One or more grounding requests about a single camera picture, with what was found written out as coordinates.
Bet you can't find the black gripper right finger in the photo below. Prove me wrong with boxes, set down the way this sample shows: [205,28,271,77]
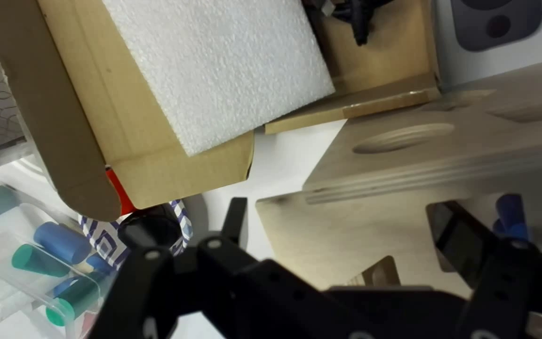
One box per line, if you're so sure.
[425,200,542,339]

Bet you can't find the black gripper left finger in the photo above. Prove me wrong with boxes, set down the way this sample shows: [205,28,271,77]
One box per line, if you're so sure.
[86,196,275,339]

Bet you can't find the wooden shape sorter lid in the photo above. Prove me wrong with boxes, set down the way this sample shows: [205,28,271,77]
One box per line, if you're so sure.
[299,55,542,207]

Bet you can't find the wooden shape sorter box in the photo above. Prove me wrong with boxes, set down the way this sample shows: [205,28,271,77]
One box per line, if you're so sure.
[254,164,542,301]

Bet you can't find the blue white patterned wrapper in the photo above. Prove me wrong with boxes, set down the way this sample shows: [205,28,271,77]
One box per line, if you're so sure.
[77,198,195,273]

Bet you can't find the teal marker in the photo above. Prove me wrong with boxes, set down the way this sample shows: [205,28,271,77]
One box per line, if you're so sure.
[9,243,71,279]
[43,275,111,328]

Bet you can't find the blue marker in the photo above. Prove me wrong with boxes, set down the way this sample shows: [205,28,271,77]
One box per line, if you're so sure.
[32,220,94,268]

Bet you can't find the clear plastic marker container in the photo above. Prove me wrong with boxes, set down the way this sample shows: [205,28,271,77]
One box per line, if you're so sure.
[0,172,128,339]

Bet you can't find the brown cardboard box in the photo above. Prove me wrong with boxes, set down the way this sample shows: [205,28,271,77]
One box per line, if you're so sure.
[0,0,444,222]

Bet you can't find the white foam sheet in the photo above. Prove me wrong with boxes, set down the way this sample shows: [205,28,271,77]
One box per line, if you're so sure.
[99,0,337,158]

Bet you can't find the white grey device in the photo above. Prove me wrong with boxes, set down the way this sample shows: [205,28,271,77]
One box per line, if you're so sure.
[431,0,542,94]

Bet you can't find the black item inside cardboard box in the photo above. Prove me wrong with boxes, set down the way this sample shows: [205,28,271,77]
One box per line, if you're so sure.
[305,0,395,47]

